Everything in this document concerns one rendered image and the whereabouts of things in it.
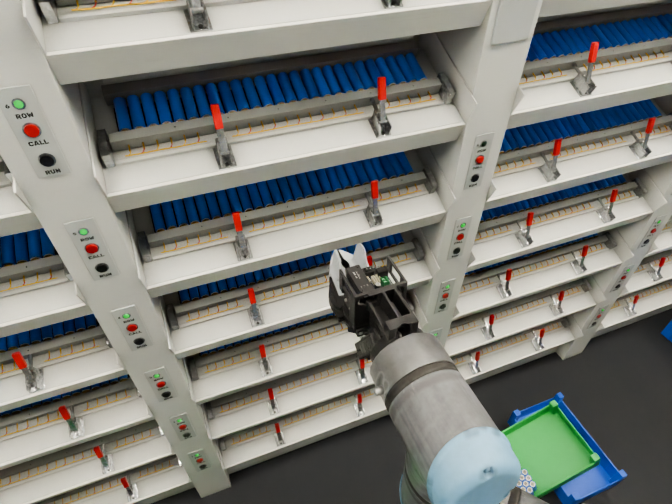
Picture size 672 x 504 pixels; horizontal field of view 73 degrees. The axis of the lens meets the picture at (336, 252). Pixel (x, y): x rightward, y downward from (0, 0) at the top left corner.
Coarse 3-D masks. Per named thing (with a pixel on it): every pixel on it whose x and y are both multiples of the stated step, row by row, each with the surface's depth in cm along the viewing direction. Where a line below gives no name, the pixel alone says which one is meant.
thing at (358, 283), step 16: (352, 272) 58; (368, 272) 58; (384, 272) 58; (400, 272) 57; (352, 288) 57; (368, 288) 55; (384, 288) 55; (400, 288) 58; (352, 304) 56; (368, 304) 55; (384, 304) 55; (400, 304) 54; (352, 320) 58; (368, 320) 58; (384, 320) 54; (400, 320) 51; (416, 320) 51; (384, 336) 52; (400, 336) 56
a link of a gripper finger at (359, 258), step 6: (360, 246) 64; (342, 252) 69; (354, 252) 66; (360, 252) 64; (342, 258) 68; (348, 258) 68; (354, 258) 67; (360, 258) 65; (366, 258) 64; (342, 264) 69; (348, 264) 68; (354, 264) 67; (360, 264) 65; (366, 264) 64
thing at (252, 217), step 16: (416, 176) 95; (336, 192) 91; (352, 192) 92; (368, 192) 93; (384, 192) 95; (272, 208) 88; (288, 208) 88; (304, 208) 89; (192, 224) 84; (208, 224) 84; (224, 224) 85; (160, 240) 82; (176, 240) 84
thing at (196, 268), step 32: (416, 160) 100; (416, 192) 97; (448, 192) 93; (128, 224) 79; (256, 224) 88; (320, 224) 90; (352, 224) 91; (384, 224) 92; (416, 224) 96; (192, 256) 84; (224, 256) 85; (256, 256) 86; (288, 256) 88; (160, 288) 82
